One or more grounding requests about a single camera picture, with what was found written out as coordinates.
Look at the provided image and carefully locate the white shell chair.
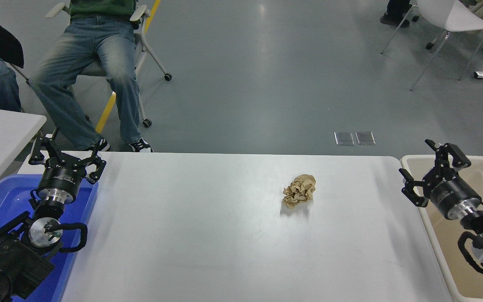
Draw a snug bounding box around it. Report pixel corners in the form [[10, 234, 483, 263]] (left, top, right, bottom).
[[381, 0, 483, 91]]

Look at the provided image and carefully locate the rolling chair with armrests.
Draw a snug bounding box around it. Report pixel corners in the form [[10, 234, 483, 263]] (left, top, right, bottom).
[[44, 0, 173, 128]]

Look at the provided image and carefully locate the tan paper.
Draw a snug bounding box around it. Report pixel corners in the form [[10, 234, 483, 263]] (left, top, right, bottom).
[[283, 174, 317, 209]]

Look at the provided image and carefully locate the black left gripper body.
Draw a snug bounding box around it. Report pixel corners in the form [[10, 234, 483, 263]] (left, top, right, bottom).
[[38, 161, 87, 197]]

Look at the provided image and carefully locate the seated person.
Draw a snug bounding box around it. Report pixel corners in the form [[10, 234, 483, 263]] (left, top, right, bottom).
[[29, 0, 154, 152]]

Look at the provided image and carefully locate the grey chair leg with castor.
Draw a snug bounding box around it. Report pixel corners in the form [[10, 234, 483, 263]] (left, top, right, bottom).
[[5, 62, 33, 87]]

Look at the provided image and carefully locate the metal floor socket plate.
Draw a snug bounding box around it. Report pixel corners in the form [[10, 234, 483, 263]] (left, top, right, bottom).
[[334, 131, 355, 146], [355, 131, 376, 146]]

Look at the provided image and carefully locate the blue plastic tray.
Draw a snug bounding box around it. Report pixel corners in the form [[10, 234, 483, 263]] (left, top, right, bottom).
[[0, 174, 99, 302]]

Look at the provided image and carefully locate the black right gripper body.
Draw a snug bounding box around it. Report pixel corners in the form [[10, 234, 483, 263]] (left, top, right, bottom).
[[429, 178, 482, 212]]

